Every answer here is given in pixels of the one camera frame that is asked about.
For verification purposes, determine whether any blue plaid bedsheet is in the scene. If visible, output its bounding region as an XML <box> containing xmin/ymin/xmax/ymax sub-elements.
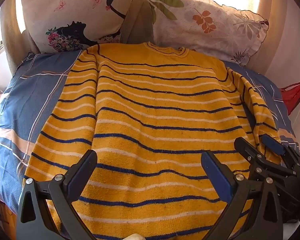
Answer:
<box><xmin>0</xmin><ymin>51</ymin><xmax>300</xmax><ymax>215</ymax></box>

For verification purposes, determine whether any beige headboard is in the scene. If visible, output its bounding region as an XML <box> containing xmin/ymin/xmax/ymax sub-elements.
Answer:
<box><xmin>0</xmin><ymin>0</ymin><xmax>278</xmax><ymax>77</ymax></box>

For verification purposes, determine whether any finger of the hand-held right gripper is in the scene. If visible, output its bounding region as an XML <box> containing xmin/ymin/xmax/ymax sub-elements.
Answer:
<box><xmin>234</xmin><ymin>137</ymin><xmax>266</xmax><ymax>168</ymax></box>
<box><xmin>261</xmin><ymin>133</ymin><xmax>300</xmax><ymax>171</ymax></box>

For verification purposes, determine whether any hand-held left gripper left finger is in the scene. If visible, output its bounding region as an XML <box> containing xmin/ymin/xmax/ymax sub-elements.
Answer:
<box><xmin>16</xmin><ymin>149</ymin><xmax>98</xmax><ymax>240</ymax></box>

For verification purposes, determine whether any leaf print pillow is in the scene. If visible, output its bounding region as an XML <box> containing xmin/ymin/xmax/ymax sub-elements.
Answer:
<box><xmin>145</xmin><ymin>0</ymin><xmax>269</xmax><ymax>67</ymax></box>

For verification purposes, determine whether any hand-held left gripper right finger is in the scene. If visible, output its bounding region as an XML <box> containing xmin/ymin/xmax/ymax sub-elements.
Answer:
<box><xmin>201</xmin><ymin>151</ymin><xmax>285</xmax><ymax>240</ymax></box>

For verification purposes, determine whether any silhouette print pillow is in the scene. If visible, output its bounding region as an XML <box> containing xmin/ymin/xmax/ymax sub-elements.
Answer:
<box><xmin>21</xmin><ymin>0</ymin><xmax>147</xmax><ymax>54</ymax></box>

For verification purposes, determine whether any yellow striped sweater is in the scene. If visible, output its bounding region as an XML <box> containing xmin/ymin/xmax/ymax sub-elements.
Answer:
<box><xmin>22</xmin><ymin>42</ymin><xmax>282</xmax><ymax>240</ymax></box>

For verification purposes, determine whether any red cloth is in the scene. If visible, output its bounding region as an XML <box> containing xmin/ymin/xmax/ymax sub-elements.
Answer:
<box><xmin>280</xmin><ymin>80</ymin><xmax>300</xmax><ymax>109</ymax></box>

